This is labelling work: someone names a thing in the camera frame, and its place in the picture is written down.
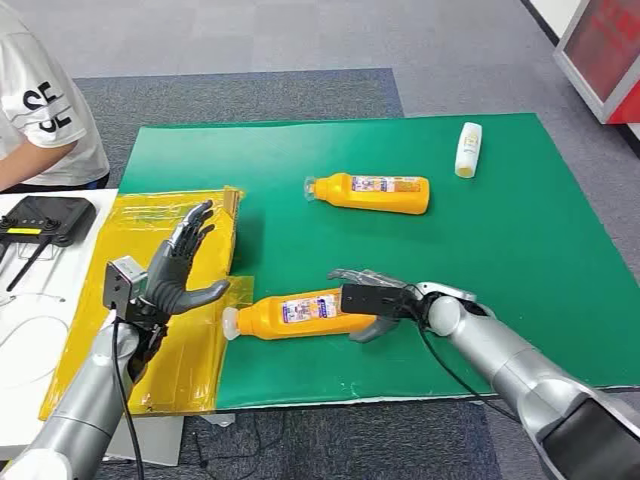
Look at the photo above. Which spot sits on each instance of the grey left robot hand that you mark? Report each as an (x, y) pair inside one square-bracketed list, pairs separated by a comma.
[(167, 281)]

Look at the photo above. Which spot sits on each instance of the red and white cabinet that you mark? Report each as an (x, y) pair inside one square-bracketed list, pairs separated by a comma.
[(600, 46)]

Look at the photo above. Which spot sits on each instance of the small white bottle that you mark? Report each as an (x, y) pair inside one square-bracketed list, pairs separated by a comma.
[(469, 149)]

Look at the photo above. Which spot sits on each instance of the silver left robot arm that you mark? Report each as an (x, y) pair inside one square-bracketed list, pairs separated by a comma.
[(84, 411)]

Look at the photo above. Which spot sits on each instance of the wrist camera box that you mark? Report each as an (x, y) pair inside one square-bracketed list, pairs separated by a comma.
[(120, 281), (370, 300)]

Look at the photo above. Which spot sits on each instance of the person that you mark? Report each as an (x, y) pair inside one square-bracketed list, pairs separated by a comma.
[(30, 66)]

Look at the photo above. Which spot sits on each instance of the person's forearm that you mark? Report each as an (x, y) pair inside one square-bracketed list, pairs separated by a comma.
[(25, 166)]

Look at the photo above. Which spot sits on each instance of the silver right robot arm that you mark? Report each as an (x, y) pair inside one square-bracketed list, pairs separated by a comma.
[(500, 351)]

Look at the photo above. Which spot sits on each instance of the black router with antennas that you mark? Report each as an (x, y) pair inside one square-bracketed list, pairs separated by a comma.
[(60, 215)]

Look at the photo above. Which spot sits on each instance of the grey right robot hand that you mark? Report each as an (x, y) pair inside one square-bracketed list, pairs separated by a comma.
[(372, 277)]

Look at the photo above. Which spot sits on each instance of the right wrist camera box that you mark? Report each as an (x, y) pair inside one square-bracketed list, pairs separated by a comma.
[(370, 300)]

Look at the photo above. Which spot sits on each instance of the green mat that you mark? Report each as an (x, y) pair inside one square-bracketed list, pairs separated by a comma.
[(500, 265)]

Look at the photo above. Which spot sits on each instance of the white board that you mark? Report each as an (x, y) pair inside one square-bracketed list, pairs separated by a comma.
[(30, 358)]

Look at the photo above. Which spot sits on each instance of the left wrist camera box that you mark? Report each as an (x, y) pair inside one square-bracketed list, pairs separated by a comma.
[(120, 281)]

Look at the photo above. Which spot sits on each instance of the orange bottle with white cap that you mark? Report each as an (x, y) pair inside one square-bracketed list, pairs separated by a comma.
[(265, 321)]

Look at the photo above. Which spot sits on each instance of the orange bottle with clear cap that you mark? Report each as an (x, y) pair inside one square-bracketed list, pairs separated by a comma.
[(380, 202)]

